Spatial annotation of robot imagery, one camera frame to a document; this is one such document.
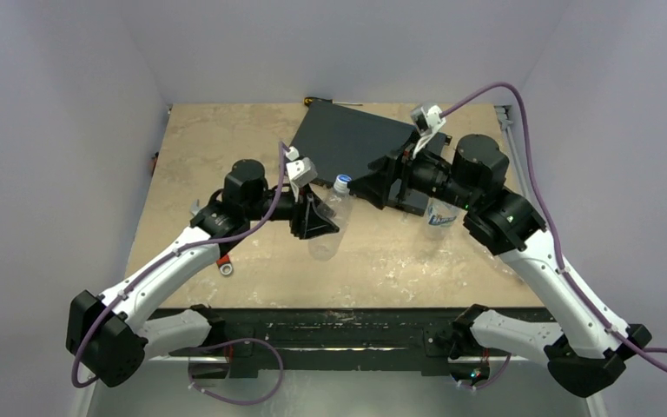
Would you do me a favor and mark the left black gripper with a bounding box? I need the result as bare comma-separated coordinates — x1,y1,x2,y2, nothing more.
245,180,338,237

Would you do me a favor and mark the clear plastic bottle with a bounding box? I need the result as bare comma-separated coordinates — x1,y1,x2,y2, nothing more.
424,199,461,240
307,175,355,262

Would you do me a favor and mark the blue white bottle cap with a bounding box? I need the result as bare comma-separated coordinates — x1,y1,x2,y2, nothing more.
333,174,351,194

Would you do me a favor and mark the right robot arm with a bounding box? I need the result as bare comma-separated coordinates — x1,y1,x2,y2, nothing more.
349,134,651,398

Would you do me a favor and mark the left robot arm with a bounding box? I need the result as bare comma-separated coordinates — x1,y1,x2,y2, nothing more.
66,156,340,387

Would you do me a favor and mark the black flat electronics box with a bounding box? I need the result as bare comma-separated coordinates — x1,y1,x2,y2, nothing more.
292,103,424,215

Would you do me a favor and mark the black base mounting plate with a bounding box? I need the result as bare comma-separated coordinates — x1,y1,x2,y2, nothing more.
149,307,553,380

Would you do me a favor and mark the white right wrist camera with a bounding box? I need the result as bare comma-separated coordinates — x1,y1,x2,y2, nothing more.
410,103,446,159

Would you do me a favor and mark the red handled adjustable wrench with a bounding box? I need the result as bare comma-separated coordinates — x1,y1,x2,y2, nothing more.
189,200,234,276

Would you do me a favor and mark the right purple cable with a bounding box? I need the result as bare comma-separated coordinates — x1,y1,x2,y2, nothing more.
440,81,667,393

